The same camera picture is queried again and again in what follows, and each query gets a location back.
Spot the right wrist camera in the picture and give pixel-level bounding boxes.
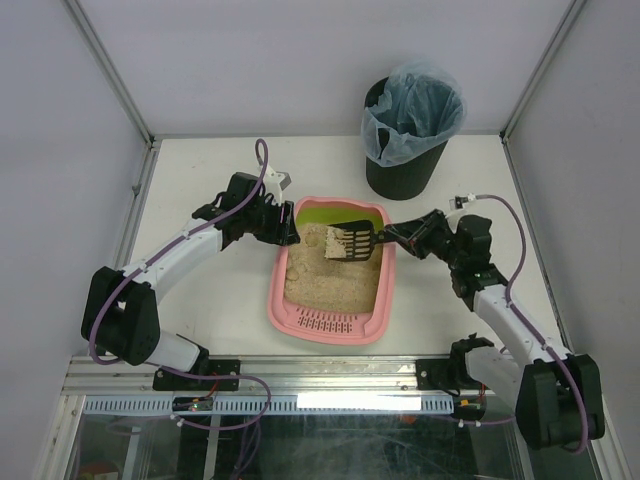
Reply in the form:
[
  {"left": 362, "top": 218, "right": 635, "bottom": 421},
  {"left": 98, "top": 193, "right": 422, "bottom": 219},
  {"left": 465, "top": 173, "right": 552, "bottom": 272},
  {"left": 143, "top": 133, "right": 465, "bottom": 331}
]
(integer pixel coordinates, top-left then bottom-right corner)
[{"left": 446, "top": 193, "right": 478, "bottom": 221}]

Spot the black litter scoop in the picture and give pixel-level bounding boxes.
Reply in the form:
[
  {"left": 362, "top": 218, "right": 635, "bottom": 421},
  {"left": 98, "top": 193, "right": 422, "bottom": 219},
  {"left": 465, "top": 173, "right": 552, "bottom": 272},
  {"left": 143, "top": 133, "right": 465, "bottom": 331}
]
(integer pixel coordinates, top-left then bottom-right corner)
[{"left": 324, "top": 220, "right": 394, "bottom": 262}]

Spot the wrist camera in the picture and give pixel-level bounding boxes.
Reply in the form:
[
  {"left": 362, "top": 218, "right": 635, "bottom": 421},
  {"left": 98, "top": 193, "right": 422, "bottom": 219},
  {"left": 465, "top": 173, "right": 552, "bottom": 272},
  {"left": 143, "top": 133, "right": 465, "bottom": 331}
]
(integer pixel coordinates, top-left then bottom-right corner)
[
  {"left": 446, "top": 193, "right": 478, "bottom": 221},
  {"left": 263, "top": 166, "right": 291, "bottom": 204}
]

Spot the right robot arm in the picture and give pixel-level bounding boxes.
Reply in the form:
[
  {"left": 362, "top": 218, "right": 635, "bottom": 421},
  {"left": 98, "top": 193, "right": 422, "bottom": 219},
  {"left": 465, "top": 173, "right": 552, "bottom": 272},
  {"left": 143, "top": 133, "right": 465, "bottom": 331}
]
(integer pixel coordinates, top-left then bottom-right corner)
[{"left": 378, "top": 210, "right": 605, "bottom": 453}]

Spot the beige cat litter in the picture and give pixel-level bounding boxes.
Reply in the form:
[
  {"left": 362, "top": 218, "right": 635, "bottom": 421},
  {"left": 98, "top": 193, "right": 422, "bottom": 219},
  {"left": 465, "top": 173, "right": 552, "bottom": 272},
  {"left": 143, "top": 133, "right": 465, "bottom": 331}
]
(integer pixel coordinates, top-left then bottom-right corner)
[{"left": 284, "top": 223, "right": 382, "bottom": 314}]

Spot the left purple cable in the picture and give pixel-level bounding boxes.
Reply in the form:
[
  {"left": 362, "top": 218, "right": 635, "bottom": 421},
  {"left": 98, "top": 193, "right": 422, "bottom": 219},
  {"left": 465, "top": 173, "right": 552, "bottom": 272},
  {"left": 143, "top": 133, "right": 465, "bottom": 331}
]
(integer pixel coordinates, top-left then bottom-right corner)
[{"left": 88, "top": 139, "right": 274, "bottom": 369}]

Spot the black trash bin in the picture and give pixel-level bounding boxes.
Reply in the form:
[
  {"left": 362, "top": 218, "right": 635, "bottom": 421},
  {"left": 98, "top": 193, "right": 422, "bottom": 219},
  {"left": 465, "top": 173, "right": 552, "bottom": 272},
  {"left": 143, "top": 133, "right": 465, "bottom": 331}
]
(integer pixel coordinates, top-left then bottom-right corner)
[{"left": 364, "top": 77, "right": 452, "bottom": 201}]

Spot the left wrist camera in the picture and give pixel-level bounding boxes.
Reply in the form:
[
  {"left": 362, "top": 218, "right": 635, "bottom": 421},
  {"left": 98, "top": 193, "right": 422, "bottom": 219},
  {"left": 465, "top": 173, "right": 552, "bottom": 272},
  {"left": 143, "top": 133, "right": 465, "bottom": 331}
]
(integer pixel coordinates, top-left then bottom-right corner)
[{"left": 263, "top": 166, "right": 291, "bottom": 204}]

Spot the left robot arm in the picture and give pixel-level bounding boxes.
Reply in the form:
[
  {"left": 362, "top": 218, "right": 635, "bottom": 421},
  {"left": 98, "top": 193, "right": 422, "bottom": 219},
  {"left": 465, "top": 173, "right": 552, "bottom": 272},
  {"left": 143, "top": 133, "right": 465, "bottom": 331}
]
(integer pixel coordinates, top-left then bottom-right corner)
[{"left": 81, "top": 172, "right": 300, "bottom": 372}]

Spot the blue plastic bin liner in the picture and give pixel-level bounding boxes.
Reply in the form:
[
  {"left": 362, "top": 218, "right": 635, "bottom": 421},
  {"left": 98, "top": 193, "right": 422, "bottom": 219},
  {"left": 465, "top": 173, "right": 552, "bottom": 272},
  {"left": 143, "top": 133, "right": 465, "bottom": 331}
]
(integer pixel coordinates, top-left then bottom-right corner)
[{"left": 361, "top": 60, "right": 467, "bottom": 168}]

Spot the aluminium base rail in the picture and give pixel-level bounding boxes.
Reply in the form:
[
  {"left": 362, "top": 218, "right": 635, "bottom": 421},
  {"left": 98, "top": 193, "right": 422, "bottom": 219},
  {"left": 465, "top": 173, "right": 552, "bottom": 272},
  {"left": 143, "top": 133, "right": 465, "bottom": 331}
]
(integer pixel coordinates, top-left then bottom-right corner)
[{"left": 64, "top": 354, "right": 521, "bottom": 399}]

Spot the litter clump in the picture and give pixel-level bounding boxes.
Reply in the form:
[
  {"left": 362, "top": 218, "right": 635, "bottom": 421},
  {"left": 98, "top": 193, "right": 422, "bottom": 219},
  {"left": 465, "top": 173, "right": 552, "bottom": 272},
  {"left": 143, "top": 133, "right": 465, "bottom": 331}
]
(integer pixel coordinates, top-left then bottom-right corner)
[
  {"left": 305, "top": 234, "right": 320, "bottom": 248},
  {"left": 285, "top": 268, "right": 304, "bottom": 281}
]

